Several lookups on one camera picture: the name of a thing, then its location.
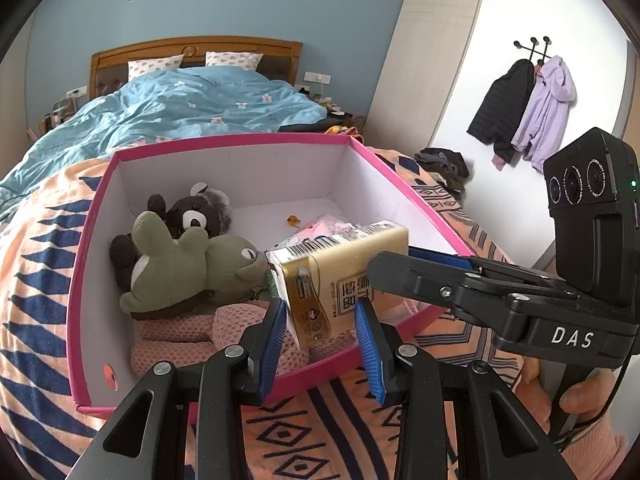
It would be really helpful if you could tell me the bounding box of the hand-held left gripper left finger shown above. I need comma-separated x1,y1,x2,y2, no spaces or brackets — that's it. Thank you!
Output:
65,299,290,480

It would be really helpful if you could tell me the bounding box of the black jacket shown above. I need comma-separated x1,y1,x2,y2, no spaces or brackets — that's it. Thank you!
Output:
467,58,536,162

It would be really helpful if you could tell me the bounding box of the blue duvet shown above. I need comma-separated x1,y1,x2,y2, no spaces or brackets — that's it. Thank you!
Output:
0,66,347,222

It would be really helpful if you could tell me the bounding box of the bedside table with clutter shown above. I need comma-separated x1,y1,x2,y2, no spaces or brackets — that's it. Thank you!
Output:
320,94,369,137

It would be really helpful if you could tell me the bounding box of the pile of dark clothes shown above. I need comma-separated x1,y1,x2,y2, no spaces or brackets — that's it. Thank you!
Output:
414,147,472,202

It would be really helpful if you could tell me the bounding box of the brown koala plush toy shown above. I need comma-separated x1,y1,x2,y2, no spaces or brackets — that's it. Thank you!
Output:
110,182,234,291

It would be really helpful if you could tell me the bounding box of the person's right hand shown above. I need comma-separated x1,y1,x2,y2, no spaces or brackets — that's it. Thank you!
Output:
515,356,619,439

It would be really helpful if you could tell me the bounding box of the pink cardboard box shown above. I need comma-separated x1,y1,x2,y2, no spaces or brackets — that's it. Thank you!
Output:
67,131,477,414

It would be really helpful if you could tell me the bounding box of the bedside shelf with bottles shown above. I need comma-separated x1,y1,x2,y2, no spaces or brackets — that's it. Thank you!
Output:
39,99,77,137

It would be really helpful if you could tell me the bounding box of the lilac jacket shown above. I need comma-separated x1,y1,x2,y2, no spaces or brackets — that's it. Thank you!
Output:
510,55,577,174

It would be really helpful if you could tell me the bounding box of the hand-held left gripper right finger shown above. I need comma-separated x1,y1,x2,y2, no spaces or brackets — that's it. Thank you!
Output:
354,297,576,480

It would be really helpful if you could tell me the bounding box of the white printed pillow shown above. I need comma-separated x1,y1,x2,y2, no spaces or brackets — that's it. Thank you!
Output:
205,51,264,71
128,55,185,81

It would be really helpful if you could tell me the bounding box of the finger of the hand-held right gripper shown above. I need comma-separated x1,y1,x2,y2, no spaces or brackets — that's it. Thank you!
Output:
366,251,566,329
407,245,560,286

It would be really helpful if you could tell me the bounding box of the pink floral pouch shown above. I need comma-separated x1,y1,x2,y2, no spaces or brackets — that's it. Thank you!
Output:
296,214,352,240

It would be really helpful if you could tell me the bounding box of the green plush toy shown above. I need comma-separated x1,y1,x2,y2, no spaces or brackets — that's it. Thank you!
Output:
119,211,269,322

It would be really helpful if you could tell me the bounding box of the cream wardrobe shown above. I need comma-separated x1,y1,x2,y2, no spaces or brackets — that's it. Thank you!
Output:
365,0,489,157

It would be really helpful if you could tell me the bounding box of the yellow tissue pack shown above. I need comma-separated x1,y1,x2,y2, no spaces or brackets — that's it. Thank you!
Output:
265,221,412,349

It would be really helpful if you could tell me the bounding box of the black cloth on bed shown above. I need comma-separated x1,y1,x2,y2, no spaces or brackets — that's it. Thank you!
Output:
277,119,342,134

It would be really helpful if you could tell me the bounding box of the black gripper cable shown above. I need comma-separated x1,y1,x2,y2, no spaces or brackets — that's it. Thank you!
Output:
550,359,632,447

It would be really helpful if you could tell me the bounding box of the pink knitted cloth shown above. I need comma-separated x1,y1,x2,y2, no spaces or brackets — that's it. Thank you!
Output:
131,302,312,377

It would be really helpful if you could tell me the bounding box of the black coat hook rack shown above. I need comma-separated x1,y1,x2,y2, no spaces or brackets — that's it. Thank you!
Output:
512,36,554,64

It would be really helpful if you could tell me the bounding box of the wooden headboard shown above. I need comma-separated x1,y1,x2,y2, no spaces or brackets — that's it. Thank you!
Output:
90,35,305,99

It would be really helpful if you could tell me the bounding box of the orange patterned blanket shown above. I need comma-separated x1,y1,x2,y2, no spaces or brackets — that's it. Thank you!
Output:
0,147,551,480

